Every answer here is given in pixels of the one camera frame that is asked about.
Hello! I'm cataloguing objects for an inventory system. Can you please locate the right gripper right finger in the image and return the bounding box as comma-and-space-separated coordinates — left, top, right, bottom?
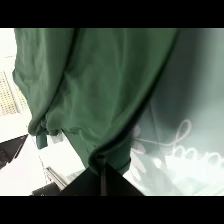
103, 163, 145, 197

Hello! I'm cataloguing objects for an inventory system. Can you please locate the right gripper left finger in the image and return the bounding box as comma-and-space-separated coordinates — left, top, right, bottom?
61, 163, 104, 197

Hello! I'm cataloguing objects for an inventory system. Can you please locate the dark green T-shirt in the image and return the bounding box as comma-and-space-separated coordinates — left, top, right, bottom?
12, 28, 179, 176

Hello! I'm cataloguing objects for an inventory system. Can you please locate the silver frame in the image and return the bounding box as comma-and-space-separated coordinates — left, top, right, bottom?
44, 165, 86, 192

